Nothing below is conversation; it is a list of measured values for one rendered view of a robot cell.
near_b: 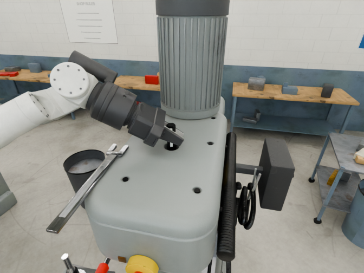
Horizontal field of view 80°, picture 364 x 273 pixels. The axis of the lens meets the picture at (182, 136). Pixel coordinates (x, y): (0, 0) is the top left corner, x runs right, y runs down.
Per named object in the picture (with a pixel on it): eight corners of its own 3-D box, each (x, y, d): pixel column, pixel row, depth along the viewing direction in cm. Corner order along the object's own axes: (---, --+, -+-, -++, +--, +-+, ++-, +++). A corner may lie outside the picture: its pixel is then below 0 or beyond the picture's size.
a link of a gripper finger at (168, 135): (179, 146, 53) (155, 135, 51) (185, 136, 51) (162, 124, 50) (179, 149, 51) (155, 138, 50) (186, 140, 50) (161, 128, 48)
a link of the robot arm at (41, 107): (97, 89, 44) (32, 124, 41) (99, 97, 53) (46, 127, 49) (77, 60, 43) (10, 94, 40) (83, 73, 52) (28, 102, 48)
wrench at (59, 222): (63, 235, 33) (62, 232, 32) (40, 231, 33) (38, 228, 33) (128, 148, 53) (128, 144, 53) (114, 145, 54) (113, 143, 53)
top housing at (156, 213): (210, 287, 41) (218, 234, 33) (86, 258, 46) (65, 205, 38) (223, 150, 80) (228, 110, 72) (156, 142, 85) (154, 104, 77)
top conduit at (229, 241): (234, 264, 41) (236, 253, 39) (211, 259, 41) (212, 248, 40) (235, 140, 78) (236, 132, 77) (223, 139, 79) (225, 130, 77)
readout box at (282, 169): (284, 213, 82) (299, 169, 72) (259, 208, 84) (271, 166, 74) (277, 178, 99) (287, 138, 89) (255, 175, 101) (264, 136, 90)
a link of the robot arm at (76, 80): (101, 120, 42) (39, 91, 38) (103, 123, 52) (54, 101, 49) (127, 69, 43) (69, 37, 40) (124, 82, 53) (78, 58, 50)
